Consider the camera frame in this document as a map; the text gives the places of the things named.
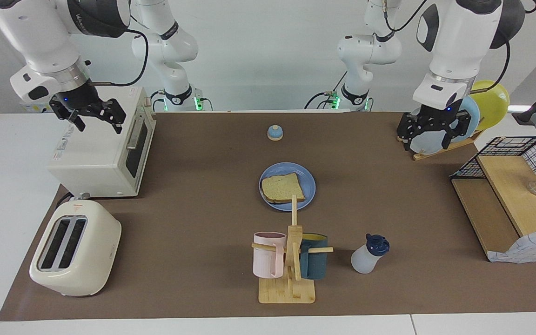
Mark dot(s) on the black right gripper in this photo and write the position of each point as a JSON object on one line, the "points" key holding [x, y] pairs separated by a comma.
{"points": [[83, 101]]}

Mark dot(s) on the yellow plate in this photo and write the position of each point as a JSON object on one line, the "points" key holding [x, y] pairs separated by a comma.
{"points": [[493, 102]]}

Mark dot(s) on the brown table mat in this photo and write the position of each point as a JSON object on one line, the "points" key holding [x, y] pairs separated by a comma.
{"points": [[389, 209]]}

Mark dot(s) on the white toaster oven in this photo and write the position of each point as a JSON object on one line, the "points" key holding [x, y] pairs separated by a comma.
{"points": [[96, 158]]}

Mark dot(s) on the wooden plate rack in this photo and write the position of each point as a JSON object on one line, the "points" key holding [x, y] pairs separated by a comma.
{"points": [[458, 145]]}

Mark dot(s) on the blue round plate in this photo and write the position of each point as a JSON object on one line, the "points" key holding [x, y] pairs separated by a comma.
{"points": [[307, 195]]}

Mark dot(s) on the toasted bread slice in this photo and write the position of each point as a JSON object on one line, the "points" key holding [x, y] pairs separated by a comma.
{"points": [[279, 188]]}

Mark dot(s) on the cream two-slot toaster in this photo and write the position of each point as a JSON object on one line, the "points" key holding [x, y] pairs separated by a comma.
{"points": [[96, 251]]}

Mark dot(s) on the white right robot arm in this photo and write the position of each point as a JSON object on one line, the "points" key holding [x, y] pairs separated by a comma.
{"points": [[35, 32]]}

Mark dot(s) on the white squeeze bottle blue cap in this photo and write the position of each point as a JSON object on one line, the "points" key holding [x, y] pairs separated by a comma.
{"points": [[365, 260]]}

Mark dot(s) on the white patterned cloth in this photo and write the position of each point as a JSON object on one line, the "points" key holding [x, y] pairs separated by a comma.
{"points": [[528, 246]]}

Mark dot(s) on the grey plate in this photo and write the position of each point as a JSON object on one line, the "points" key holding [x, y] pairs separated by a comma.
{"points": [[433, 142]]}

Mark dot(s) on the wooden mug tree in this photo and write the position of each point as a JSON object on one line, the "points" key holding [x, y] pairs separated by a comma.
{"points": [[286, 293]]}

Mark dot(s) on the light blue plate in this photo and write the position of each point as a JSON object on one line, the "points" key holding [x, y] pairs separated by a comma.
{"points": [[474, 116]]}

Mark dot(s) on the dark teal mug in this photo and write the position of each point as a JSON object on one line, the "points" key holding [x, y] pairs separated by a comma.
{"points": [[314, 265]]}

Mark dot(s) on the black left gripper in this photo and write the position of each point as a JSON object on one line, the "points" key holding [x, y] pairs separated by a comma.
{"points": [[438, 116]]}

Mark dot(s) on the pink mug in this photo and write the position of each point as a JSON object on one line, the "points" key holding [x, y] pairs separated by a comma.
{"points": [[268, 260]]}

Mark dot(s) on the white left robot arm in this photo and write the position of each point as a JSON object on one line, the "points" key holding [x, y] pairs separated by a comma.
{"points": [[458, 42]]}

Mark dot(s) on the small blue shaker wooden knob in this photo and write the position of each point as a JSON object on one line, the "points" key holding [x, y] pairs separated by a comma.
{"points": [[275, 134]]}

